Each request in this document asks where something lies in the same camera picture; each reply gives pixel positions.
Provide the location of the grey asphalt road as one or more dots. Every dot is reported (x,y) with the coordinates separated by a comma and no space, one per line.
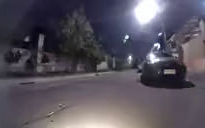
(103,100)

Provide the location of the tree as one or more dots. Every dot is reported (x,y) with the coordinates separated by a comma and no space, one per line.
(77,36)

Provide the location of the dark parked car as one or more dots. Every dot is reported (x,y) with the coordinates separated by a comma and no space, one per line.
(163,68)

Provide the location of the pale pole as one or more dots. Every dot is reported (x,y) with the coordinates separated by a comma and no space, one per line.
(40,53)

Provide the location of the street lamp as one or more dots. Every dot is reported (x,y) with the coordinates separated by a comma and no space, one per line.
(146,10)

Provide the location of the pale wall with graffiti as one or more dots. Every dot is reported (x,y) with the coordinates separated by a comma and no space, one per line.
(20,61)

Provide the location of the building with pale wall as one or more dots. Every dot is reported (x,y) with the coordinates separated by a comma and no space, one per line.
(198,46)

